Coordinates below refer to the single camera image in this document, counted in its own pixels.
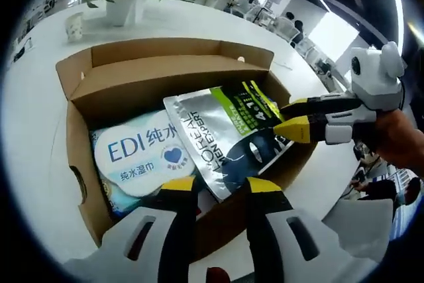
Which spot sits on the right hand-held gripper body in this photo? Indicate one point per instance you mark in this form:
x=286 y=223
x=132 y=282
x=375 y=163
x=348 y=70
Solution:
x=377 y=77

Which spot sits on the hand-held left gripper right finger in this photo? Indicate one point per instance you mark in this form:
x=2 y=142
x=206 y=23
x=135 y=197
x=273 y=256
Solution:
x=275 y=250

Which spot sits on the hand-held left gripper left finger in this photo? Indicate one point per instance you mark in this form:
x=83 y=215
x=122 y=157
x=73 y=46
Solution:
x=126 y=256

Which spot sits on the blue soft wet wipes pack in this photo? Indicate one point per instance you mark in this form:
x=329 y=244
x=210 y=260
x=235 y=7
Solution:
x=139 y=153

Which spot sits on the silver face mask pouch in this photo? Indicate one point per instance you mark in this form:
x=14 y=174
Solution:
x=205 y=130

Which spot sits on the brown cardboard shoe box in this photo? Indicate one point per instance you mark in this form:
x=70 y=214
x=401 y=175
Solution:
x=132 y=84

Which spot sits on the person's left hand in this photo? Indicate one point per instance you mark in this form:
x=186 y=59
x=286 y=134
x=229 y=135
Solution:
x=218 y=271

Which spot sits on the white paper cup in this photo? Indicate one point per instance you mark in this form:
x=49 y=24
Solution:
x=75 y=28

